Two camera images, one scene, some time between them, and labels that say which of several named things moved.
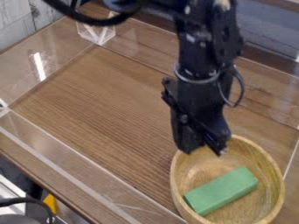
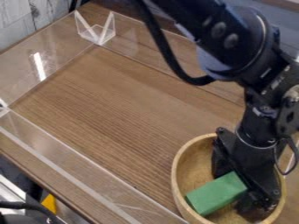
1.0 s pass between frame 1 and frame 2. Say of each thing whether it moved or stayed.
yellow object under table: stayed
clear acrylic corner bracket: stayed
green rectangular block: stayed
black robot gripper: moved
